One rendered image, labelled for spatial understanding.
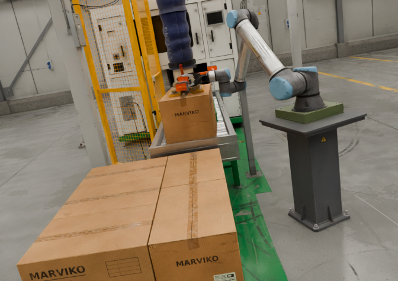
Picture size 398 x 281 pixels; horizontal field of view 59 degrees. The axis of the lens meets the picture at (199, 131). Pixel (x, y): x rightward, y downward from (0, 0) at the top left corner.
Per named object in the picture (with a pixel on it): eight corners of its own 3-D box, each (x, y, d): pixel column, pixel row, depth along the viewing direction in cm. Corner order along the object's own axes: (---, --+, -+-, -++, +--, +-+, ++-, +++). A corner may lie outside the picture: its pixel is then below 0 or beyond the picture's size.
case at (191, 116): (176, 130, 340) (168, 90, 330) (217, 124, 337) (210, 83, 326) (167, 149, 283) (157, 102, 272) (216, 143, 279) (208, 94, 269)
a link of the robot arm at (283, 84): (310, 85, 215) (246, 2, 241) (290, 91, 206) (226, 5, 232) (297, 100, 227) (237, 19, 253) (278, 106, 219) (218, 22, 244)
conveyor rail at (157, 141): (172, 112, 505) (170, 99, 501) (176, 111, 505) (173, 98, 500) (153, 171, 283) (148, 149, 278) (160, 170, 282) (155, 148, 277)
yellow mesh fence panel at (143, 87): (111, 174, 413) (64, -14, 359) (117, 171, 421) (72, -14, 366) (163, 183, 359) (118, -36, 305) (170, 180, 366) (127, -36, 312)
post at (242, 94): (249, 174, 347) (236, 73, 322) (256, 173, 347) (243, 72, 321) (250, 176, 341) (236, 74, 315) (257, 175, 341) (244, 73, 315)
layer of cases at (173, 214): (104, 213, 282) (92, 168, 272) (226, 194, 279) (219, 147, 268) (40, 336, 167) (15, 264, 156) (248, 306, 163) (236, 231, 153)
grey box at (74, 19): (82, 47, 337) (74, 14, 329) (87, 45, 337) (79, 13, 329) (75, 47, 318) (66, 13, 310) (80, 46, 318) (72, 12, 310)
